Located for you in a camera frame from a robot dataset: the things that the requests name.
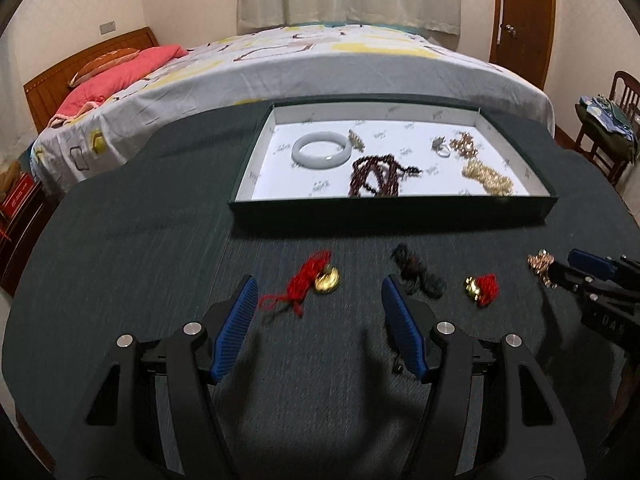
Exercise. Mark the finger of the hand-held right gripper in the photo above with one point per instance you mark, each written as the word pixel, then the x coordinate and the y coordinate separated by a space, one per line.
pixel 592 262
pixel 575 280

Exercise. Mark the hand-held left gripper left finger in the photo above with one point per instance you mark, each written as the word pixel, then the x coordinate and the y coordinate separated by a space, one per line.
pixel 232 330

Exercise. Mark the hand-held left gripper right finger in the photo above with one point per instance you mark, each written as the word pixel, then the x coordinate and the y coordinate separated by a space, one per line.
pixel 402 330

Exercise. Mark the small red tassel gold charm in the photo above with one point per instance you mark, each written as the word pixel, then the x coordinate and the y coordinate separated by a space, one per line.
pixel 486 287

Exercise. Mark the dark green jewelry tray box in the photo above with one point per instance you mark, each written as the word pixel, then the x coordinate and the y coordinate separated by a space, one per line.
pixel 280 180

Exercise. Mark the white jade bangle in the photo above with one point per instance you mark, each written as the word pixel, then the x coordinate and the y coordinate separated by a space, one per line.
pixel 298 152

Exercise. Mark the silver brooch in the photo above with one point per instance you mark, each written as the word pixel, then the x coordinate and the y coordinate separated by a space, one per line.
pixel 356 140

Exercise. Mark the wooden chair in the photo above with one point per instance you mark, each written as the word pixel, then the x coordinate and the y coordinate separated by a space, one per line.
pixel 605 160

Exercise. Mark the pile of clothes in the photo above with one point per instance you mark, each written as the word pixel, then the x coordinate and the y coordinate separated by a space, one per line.
pixel 607 125

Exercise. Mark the dark wooden nightstand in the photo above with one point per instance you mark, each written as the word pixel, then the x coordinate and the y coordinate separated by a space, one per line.
pixel 25 245

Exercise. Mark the brown wooden door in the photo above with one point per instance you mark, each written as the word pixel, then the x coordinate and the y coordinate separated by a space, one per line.
pixel 525 20

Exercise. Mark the red gift box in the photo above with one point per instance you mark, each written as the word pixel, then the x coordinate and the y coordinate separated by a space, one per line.
pixel 17 195

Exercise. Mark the bed with patterned sheet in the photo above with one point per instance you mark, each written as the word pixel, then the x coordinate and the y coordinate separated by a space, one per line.
pixel 300 70

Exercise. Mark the brown teddy bear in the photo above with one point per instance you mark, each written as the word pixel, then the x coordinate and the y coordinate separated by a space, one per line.
pixel 9 175

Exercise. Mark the pink pillow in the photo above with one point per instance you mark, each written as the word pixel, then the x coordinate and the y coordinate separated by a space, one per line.
pixel 120 77

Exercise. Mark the brown cushion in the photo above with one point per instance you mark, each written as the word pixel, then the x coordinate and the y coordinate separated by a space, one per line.
pixel 105 62

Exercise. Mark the wooden headboard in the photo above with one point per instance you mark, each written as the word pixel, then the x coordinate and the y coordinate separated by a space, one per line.
pixel 55 85

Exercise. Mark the grey wall socket plate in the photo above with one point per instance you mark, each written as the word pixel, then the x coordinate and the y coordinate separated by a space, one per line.
pixel 107 26

